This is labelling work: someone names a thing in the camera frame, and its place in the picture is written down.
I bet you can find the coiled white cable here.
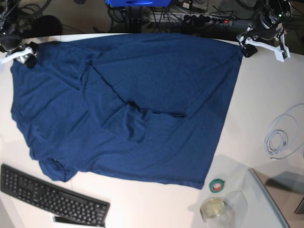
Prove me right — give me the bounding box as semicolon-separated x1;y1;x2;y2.
264;103;304;160

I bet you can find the black power strip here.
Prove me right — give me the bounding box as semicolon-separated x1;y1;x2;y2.
182;14;236;26

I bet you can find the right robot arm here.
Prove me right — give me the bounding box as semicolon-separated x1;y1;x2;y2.
0;0;38;69

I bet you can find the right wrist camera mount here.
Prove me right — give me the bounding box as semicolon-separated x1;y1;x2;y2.
0;42;38;73

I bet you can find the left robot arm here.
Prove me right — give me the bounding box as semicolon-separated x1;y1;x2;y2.
237;0;292;62

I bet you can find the black computer keyboard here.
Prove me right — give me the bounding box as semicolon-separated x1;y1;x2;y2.
0;164;110;227

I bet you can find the green electrical tape roll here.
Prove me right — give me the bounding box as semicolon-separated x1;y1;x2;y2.
209;179;225;193

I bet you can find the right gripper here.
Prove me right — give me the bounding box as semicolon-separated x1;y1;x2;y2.
0;32;37;69

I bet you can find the clear glass jar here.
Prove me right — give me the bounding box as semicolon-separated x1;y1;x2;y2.
200;197;228;228

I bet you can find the blue box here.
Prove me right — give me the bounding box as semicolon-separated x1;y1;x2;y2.
105;0;171;7

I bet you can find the dark blue t-shirt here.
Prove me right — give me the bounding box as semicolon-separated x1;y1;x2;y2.
10;33;243;189

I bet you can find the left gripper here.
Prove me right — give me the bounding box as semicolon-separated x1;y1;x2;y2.
241;16;284;57

